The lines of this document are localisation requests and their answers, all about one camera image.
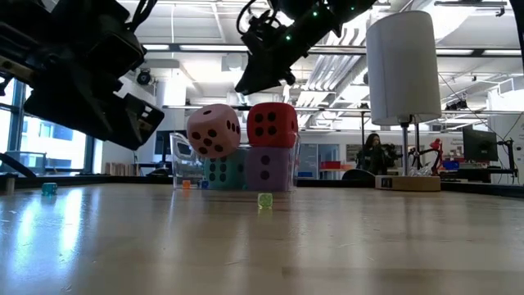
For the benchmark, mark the clear plastic bin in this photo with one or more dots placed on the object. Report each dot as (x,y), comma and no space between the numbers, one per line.
(180,168)

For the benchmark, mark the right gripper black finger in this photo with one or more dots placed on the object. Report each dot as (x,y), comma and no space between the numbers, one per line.
(284,78)
(258,78)

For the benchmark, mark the red storage bins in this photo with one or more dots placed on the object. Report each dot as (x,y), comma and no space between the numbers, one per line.
(329,164)

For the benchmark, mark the large pink foam die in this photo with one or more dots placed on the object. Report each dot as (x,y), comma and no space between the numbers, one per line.
(213,119)

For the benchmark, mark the red desk lamp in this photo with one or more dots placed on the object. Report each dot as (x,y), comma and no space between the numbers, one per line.
(436,148)

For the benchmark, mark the large teal foam die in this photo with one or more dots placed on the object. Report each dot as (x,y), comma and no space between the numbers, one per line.
(233,170)

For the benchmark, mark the small light green die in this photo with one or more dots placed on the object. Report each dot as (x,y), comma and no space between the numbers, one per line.
(265,200)

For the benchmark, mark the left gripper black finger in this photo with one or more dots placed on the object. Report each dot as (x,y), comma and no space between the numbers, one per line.
(90,110)

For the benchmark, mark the white lamp with wooden base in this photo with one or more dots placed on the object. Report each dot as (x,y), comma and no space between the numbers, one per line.
(403,69)

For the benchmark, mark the large red foam die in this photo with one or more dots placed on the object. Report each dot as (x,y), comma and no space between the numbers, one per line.
(282,135)

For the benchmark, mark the wooden blocks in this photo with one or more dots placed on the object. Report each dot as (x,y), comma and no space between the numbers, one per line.
(120,169)

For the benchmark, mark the round black ceiling device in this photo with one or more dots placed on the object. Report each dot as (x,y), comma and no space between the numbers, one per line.
(143,77)

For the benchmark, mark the person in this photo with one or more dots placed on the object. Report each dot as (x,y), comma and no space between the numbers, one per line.
(373,155)

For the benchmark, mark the small orange translucent die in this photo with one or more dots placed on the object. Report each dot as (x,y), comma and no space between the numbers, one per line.
(186,184)

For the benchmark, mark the black monitor on arm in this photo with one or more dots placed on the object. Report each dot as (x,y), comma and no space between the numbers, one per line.
(479,145)

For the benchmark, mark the small teal translucent die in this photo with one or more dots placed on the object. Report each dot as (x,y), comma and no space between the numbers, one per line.
(49,189)

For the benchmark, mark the large purple foam die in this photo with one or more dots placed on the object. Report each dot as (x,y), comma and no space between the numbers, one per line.
(278,172)

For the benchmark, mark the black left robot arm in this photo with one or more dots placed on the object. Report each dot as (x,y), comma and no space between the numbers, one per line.
(20,37)

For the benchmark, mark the blue box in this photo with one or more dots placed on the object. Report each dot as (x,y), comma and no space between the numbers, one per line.
(450,165)

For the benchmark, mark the black computer monitor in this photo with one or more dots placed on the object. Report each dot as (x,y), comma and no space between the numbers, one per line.
(165,143)

